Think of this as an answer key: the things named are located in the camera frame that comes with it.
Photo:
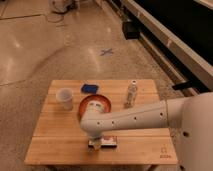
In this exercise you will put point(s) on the white ceramic cup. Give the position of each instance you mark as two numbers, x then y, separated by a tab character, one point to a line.
65	97

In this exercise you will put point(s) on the clear plastic bottle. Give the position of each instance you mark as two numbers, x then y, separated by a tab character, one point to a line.
131	94

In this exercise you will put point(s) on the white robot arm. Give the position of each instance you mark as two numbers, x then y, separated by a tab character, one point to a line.
192	115

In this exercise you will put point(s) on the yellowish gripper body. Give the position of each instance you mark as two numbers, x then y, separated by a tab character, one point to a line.
96	143

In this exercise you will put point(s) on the wooden table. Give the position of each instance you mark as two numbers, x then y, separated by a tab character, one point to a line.
58	139

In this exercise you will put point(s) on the black box on floor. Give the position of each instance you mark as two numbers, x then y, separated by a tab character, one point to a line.
130	31

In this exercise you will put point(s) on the long white rail frame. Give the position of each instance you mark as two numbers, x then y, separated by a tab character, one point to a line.
182	30

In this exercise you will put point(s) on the blue sponge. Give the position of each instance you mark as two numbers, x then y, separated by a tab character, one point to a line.
89	88

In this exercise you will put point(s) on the white object on floor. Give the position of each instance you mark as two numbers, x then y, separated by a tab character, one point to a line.
61	6

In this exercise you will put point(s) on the orange plate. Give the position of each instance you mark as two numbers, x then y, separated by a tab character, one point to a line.
95	103

